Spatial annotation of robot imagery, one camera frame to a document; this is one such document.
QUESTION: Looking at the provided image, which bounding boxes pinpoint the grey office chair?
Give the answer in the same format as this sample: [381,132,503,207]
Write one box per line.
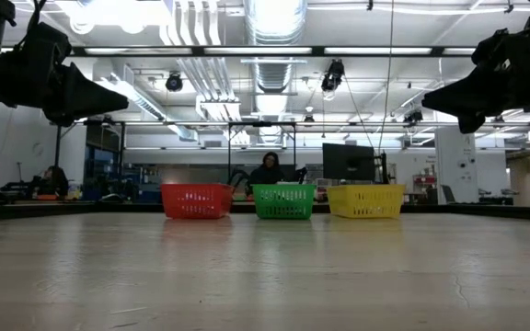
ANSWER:
[440,184,457,205]

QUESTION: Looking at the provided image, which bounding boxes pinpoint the red plastic basket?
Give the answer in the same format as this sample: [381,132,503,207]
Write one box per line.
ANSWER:
[160,183,235,220]

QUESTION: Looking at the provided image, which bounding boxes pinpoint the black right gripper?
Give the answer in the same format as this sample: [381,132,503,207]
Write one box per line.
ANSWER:
[421,28,530,135]

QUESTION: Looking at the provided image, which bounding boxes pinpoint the yellow plastic basket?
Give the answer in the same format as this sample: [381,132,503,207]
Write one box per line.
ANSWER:
[326,183,406,220]

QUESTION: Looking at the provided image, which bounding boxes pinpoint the green plastic basket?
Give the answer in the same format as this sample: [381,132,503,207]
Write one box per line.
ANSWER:
[251,183,317,220]

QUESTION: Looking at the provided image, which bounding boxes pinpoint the silver ceiling duct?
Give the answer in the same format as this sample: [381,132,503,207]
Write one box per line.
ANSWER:
[245,0,310,94]

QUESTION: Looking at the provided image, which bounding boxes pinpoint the person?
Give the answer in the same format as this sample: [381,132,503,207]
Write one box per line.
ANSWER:
[245,151,290,194]
[41,165,70,199]

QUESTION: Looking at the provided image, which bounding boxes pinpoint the black ceiling camera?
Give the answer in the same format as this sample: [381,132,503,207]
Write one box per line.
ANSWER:
[166,72,185,93]

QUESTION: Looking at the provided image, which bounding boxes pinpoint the black overhead camera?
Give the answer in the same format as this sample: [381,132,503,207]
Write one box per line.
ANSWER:
[320,58,346,93]

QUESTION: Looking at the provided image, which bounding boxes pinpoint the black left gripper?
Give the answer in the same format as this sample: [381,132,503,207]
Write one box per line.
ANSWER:
[0,22,130,128]

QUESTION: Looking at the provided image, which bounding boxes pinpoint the black computer monitor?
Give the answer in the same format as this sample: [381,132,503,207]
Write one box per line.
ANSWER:
[322,143,377,182]

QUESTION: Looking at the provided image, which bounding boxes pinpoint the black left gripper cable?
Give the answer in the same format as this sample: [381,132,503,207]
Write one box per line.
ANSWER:
[14,0,50,50]

